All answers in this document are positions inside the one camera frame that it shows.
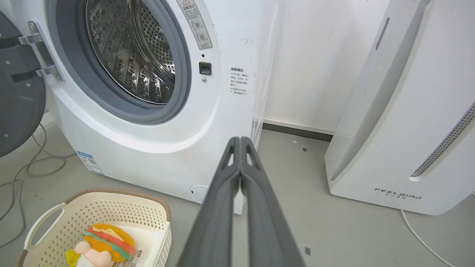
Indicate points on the cream perforated laundry basket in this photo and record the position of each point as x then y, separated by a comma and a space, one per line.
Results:
111, 218

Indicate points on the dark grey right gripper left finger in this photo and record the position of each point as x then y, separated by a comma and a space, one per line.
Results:
215, 222

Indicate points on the orange plush toy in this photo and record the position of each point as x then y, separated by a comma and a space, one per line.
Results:
105, 246

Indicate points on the white front-load washing machine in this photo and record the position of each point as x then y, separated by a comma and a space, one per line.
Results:
156, 111

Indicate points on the dark washing machine door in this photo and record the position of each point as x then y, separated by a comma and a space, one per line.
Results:
18, 85

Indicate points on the white air purifier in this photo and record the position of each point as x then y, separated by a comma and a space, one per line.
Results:
408, 111

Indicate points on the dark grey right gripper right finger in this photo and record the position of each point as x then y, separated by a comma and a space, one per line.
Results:
267, 226

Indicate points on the paper card in basket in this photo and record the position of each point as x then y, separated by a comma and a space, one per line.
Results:
138, 256

